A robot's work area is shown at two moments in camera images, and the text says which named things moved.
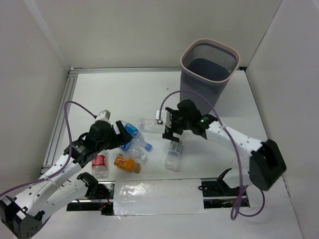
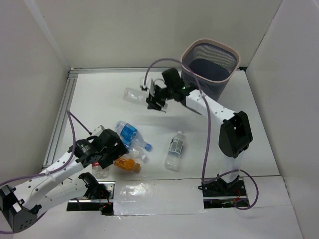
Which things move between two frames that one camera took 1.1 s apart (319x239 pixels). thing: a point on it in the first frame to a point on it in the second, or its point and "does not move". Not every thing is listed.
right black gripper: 169,135 to 152,102
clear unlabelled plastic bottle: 151,125 to 135,95
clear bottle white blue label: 172,162 does not move
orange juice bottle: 127,164 does not move
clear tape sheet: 154,197 does not move
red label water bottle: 99,170 does not move
